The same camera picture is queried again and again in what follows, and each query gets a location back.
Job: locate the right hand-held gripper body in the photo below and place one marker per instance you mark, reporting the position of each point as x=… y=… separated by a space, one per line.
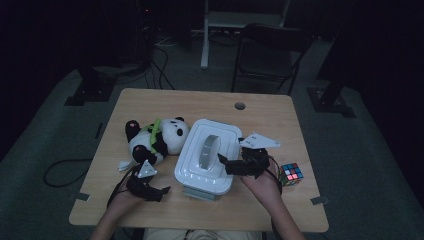
x=255 y=160

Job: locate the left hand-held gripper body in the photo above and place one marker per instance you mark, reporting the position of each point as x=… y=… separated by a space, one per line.
x=138 y=186

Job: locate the white container lid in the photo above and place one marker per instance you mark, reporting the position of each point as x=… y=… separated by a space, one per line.
x=200 y=180

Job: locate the clear storage container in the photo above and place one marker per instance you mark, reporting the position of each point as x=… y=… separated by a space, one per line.
x=200 y=194

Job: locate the colourful puzzle cube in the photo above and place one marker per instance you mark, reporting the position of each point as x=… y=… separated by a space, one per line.
x=291 y=174

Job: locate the panda plush toy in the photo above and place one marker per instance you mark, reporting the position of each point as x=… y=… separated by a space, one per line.
x=150 y=141

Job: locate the person's left hand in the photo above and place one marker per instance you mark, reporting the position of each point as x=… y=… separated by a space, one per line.
x=123 y=203

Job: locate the person's right hand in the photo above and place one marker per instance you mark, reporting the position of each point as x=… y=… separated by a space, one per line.
x=265 y=188

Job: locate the person's beige pants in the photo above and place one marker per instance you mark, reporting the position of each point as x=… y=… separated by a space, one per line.
x=200 y=234

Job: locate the black stand base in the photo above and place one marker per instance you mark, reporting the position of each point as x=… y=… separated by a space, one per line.
x=91 y=90
x=330 y=103

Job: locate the black folding chair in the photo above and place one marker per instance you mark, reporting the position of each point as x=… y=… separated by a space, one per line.
x=266 y=60

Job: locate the white metal stand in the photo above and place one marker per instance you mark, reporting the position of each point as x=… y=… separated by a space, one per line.
x=233 y=19

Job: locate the dark equipment tower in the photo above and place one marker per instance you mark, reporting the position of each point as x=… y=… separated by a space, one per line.
x=145 y=33

